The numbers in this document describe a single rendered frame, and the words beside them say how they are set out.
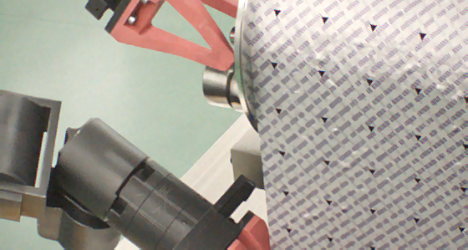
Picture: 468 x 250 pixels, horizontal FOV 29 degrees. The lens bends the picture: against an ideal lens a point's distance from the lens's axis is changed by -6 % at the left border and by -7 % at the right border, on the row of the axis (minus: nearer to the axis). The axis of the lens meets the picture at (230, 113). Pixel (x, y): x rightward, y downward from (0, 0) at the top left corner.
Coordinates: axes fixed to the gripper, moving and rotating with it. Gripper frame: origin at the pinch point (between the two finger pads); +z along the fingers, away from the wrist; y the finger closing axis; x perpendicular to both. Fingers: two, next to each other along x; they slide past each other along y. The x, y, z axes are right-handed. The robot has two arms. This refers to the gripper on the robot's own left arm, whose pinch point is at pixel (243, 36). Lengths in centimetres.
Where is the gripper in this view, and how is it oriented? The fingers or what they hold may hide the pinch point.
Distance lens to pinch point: 63.1
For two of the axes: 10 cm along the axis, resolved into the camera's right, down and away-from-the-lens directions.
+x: 4.8, -5.6, -6.8
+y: -4.7, 4.9, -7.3
